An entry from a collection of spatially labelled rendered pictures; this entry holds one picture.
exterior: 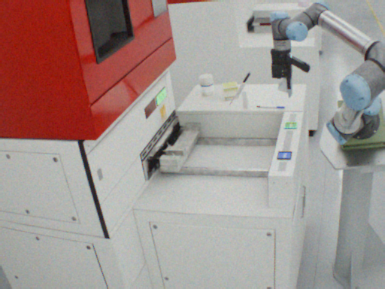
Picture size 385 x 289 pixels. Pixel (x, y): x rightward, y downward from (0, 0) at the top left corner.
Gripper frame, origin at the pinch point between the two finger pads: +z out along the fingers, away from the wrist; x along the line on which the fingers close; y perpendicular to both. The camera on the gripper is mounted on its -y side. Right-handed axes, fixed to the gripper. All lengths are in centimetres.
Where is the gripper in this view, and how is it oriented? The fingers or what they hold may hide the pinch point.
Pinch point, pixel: (291, 94)
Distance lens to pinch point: 190.6
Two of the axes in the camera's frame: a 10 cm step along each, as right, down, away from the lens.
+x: -3.4, 4.3, -8.4
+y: -9.3, 0.0, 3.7
